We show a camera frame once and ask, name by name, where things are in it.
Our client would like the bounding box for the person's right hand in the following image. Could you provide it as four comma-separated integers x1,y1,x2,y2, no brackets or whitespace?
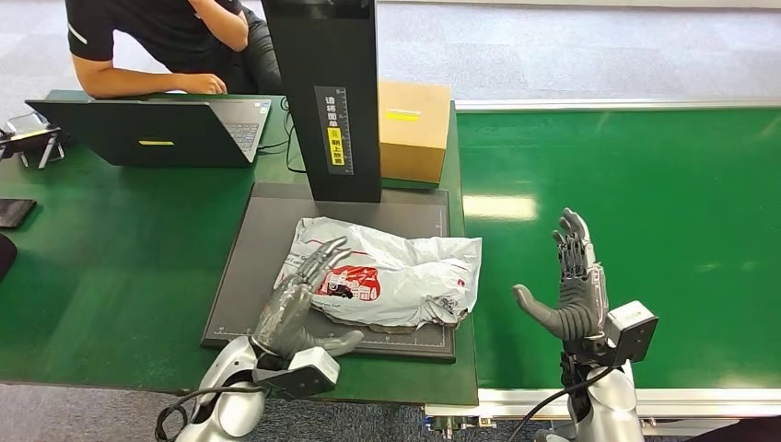
175,72,228,97

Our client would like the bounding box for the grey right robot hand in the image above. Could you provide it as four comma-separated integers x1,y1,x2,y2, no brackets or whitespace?
511,207,611,343

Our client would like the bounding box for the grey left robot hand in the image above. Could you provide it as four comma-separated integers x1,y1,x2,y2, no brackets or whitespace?
251,236,366,362

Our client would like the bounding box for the white plastic package red print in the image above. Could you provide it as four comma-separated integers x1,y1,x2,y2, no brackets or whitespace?
274,216,484,334

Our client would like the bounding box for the black weighing platform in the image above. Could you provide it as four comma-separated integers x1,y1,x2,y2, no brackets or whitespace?
200,181,458,366

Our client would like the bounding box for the black device on stand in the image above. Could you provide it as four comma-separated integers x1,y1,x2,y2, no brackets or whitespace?
0,111,66,170

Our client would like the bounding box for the black laptop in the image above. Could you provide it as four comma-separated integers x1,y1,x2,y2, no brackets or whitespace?
24,97,274,169

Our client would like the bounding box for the person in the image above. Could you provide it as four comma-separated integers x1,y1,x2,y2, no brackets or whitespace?
64,0,285,100

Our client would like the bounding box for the black scanner column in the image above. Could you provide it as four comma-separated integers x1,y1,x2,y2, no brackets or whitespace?
260,0,384,204

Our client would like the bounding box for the green conveyor belt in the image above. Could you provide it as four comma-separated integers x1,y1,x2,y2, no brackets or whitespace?
456,106,781,392

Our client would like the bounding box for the black yellow column label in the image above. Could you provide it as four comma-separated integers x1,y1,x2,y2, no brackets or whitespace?
313,85,356,178

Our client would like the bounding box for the brown cardboard box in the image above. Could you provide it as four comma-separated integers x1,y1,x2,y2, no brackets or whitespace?
377,80,453,186

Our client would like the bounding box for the flat black tablet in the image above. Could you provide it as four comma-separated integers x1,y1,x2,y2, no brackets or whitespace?
0,198,38,230

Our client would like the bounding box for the rounded black object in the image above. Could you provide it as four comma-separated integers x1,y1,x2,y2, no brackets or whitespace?
0,233,18,285

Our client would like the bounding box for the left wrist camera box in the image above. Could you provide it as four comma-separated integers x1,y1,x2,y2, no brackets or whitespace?
252,345,342,402

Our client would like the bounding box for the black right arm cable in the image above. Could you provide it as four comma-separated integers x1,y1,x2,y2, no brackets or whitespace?
505,365,619,442

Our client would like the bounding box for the black power cable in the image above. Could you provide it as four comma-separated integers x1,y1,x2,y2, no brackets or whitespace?
256,96,308,175

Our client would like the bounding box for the aluminium conveyor frame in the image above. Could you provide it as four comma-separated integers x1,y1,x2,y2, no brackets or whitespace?
424,96,781,438

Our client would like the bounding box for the metal bracket with bolts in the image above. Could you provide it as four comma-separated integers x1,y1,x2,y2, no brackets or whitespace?
425,416,499,442

